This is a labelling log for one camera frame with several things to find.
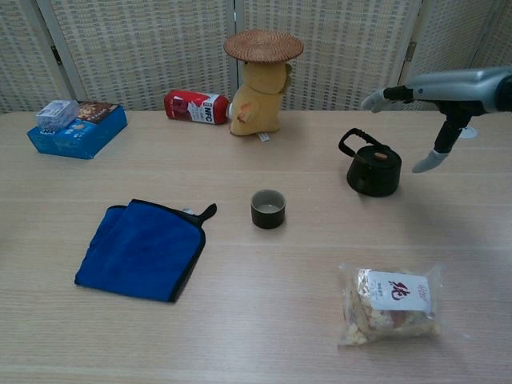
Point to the woven folding screen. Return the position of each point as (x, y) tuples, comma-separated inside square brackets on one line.
[(140, 52)]

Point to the yellow plush toy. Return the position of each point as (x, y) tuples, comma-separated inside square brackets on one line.
[(256, 104)]

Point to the red juice bottle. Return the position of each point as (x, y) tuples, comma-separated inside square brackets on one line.
[(192, 108)]

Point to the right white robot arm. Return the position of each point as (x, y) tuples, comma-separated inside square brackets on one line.
[(506, 94)]

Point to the blue microfiber cloth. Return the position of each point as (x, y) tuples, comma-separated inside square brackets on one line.
[(140, 252)]

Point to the small clear plastic box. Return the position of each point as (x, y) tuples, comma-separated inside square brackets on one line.
[(56, 114)]

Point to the blue cookie box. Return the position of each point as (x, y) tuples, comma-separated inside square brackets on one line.
[(84, 140)]

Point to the round woven rattan mat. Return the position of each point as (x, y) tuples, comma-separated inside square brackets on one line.
[(263, 46)]

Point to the black teapot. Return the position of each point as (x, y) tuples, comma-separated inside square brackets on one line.
[(372, 176)]

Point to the clear snack bag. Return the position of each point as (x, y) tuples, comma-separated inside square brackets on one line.
[(392, 316)]

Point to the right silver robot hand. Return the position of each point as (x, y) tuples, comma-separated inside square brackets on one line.
[(460, 88)]

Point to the dark ceramic cup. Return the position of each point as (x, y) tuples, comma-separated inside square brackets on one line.
[(268, 218)]

